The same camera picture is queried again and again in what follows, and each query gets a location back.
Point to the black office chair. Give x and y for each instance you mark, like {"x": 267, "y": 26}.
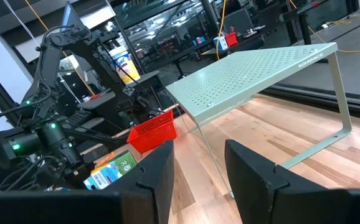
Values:
{"x": 237, "y": 21}

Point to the dark flat monitor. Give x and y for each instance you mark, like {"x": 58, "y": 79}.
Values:
{"x": 71, "y": 17}

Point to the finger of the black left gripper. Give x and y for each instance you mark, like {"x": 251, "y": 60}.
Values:
{"x": 99, "y": 137}
{"x": 91, "y": 155}

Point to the small white blue box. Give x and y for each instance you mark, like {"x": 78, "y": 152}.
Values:
{"x": 220, "y": 43}

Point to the disinfecting wipes canister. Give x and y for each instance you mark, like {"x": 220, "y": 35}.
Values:
{"x": 125, "y": 65}

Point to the red plastic basket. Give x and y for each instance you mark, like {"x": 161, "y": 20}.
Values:
{"x": 152, "y": 133}

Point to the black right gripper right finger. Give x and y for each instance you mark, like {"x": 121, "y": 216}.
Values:
{"x": 248, "y": 174}

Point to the blue green Crayola box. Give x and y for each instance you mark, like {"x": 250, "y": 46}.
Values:
{"x": 111, "y": 171}

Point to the small red box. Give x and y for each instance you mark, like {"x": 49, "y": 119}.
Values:
{"x": 231, "y": 39}

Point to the black background table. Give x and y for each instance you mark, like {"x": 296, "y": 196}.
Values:
{"x": 245, "y": 42}

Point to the green perforated metal stand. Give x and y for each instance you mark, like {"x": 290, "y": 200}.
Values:
{"x": 245, "y": 74}

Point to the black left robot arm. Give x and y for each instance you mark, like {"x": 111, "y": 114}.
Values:
{"x": 47, "y": 62}

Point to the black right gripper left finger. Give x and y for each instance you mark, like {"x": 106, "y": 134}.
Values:
{"x": 161, "y": 174}

